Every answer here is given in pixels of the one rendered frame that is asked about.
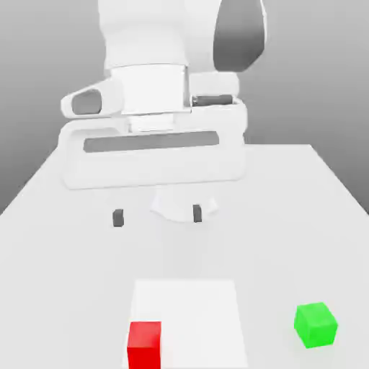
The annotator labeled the small red cube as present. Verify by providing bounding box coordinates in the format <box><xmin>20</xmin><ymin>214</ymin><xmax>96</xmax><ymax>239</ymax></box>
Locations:
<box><xmin>126</xmin><ymin>320</ymin><xmax>163</xmax><ymax>369</ymax></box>

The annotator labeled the small green cube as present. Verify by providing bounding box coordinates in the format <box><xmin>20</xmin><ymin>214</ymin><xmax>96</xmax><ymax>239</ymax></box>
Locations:
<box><xmin>293</xmin><ymin>301</ymin><xmax>339</xmax><ymax>350</ymax></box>

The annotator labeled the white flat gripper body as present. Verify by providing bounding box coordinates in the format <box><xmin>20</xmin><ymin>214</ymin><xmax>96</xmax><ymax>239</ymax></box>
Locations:
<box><xmin>57</xmin><ymin>101</ymin><xmax>249</xmax><ymax>192</ymax></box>

